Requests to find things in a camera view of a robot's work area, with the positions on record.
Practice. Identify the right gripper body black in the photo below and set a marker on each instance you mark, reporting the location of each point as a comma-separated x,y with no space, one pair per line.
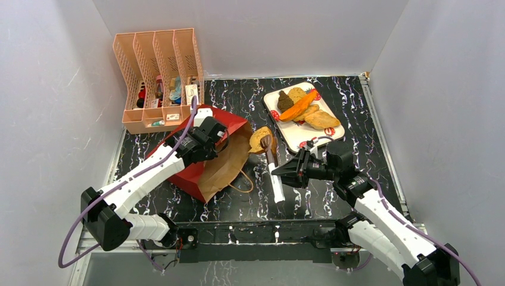
305,168

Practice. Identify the round yellow fake bread slice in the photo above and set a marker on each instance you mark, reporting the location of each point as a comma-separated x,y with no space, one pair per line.
296,93

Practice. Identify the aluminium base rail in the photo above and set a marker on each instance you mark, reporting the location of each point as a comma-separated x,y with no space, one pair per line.
264,232

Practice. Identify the red brown paper bag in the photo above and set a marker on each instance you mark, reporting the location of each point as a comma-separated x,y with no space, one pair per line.
203,180

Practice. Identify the long yellow fake bread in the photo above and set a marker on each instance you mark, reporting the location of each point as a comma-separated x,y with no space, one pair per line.
310,109

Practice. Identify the small green white tube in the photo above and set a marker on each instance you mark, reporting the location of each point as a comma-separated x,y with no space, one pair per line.
158,123

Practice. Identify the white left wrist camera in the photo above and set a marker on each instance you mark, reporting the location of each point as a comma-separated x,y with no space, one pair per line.
201,115

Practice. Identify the blue packet in organizer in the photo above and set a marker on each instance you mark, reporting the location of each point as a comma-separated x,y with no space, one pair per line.
175,97

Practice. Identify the yellow speckled bread slice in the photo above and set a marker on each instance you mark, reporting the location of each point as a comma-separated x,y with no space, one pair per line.
255,141

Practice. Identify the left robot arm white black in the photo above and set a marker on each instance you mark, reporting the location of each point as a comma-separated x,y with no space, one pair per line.
107,212

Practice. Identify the red dark bottle in organizer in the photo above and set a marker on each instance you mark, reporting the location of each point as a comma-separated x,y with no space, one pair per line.
141,98

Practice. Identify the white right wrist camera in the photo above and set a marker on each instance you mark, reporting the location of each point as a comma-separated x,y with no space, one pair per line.
311,146

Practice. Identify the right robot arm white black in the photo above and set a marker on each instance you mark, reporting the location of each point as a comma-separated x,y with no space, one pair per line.
374,223

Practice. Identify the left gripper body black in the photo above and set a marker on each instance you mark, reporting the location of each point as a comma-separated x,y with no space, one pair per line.
211,153

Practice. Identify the pink brown bottle in organizer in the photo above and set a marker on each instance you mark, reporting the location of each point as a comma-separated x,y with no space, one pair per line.
159,90

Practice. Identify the brown twisted fake bread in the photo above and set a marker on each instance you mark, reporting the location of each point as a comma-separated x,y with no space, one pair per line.
284,102

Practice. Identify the oval yellow fake bread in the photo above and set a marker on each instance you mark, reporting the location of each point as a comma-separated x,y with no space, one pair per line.
321,120

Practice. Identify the pink plastic file organizer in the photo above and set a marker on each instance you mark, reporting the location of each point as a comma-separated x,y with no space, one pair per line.
163,73

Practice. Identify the small white label box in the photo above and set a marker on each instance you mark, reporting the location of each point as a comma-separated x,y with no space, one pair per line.
173,117

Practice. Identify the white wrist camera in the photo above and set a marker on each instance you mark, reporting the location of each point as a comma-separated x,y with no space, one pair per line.
201,115
311,146

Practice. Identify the white card box in organizer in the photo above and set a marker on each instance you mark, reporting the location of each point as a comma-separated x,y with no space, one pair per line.
191,92

